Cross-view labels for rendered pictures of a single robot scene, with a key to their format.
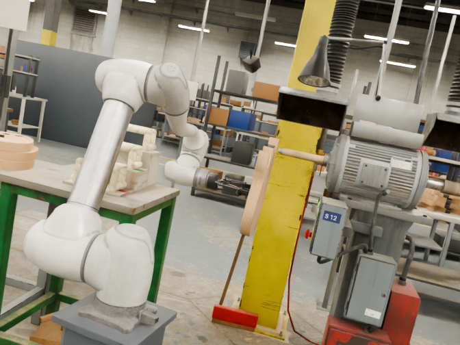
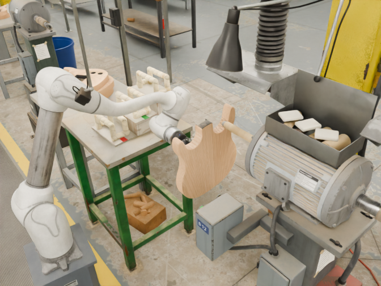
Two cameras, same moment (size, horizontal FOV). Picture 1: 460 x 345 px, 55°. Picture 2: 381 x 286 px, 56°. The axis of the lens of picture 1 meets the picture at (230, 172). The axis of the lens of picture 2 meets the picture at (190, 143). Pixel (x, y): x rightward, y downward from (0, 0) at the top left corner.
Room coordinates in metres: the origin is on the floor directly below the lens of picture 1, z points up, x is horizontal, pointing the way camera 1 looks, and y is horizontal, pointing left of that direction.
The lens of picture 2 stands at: (0.88, -0.96, 2.06)
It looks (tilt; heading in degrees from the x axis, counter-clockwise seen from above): 35 degrees down; 42
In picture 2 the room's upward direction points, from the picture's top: 2 degrees counter-clockwise
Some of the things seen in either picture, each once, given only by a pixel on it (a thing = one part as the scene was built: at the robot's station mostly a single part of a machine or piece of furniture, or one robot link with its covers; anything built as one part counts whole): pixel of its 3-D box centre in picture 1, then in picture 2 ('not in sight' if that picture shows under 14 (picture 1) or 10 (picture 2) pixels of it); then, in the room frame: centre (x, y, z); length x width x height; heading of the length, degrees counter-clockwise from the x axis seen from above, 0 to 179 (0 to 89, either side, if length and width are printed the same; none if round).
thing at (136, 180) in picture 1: (114, 174); (134, 116); (2.06, 0.53, 0.98); 0.27 x 0.16 x 0.09; 83
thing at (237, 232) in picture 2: (345, 226); (248, 225); (1.72, -0.49, 1.02); 0.19 x 0.04 x 0.04; 170
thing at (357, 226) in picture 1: (365, 228); (276, 230); (1.77, -0.59, 1.02); 0.13 x 0.04 x 0.04; 80
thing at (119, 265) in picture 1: (124, 261); (49, 227); (1.28, 0.26, 0.87); 0.18 x 0.16 x 0.22; 84
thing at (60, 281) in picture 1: (61, 250); (142, 150); (2.32, 0.82, 0.45); 0.05 x 0.05 x 0.90; 80
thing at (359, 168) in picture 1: (375, 172); (304, 170); (1.88, -0.61, 1.25); 0.41 x 0.27 x 0.26; 80
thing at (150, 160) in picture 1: (128, 163); (153, 102); (2.21, 0.51, 1.02); 0.27 x 0.15 x 0.17; 83
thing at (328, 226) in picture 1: (343, 237); (236, 238); (1.66, -0.48, 0.99); 0.24 x 0.21 x 0.26; 80
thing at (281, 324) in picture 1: (258, 315); not in sight; (2.95, -0.40, 0.02); 0.40 x 0.40 x 0.02; 80
